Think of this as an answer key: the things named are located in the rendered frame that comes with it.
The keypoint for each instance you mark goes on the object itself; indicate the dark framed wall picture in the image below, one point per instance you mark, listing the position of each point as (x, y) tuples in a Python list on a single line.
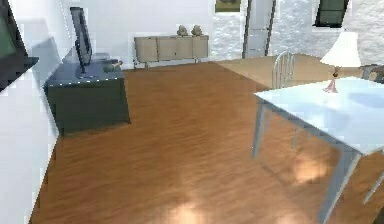
[(10, 43)]

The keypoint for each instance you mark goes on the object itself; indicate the white dining table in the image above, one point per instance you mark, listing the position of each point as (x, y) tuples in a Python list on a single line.
[(336, 110)]

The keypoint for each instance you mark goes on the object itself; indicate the white slatted chair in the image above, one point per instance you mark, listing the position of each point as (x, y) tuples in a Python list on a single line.
[(283, 70)]

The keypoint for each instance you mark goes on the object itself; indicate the dark grey television cabinet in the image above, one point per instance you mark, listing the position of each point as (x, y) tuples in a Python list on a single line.
[(88, 100)]

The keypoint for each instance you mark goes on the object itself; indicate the white shade table lamp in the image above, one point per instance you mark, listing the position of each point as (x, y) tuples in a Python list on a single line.
[(341, 53)]

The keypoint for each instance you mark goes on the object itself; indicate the beige sideboard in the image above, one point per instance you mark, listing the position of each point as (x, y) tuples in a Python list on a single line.
[(171, 48)]

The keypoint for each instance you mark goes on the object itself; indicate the white room door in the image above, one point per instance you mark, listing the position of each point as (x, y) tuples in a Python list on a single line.
[(259, 28)]

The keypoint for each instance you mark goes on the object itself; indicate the grey chair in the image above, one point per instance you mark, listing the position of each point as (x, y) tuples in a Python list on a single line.
[(372, 72)]

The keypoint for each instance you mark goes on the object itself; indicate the dark framed window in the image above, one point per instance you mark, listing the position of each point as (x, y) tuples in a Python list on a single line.
[(330, 12)]

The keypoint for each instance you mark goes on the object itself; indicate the black flat television set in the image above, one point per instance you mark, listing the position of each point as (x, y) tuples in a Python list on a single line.
[(81, 36)]

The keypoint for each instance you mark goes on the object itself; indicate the olive framed wall picture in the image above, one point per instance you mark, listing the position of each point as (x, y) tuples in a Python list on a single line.
[(227, 5)]

